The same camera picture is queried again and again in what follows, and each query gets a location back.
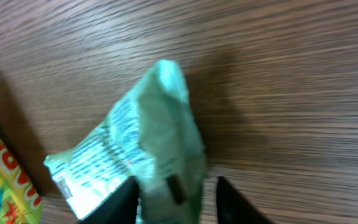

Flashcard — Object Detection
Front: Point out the teal tissue pack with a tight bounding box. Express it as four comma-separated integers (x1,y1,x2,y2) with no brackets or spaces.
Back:
44,60,206,223

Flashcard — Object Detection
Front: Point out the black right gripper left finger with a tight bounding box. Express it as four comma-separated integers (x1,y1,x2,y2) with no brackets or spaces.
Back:
79,176,140,224

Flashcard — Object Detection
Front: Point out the green snack bag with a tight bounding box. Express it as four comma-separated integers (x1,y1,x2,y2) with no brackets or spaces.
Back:
0,138,42,224

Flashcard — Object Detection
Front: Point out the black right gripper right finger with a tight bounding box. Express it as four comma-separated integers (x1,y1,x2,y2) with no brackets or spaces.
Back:
216,176,273,224

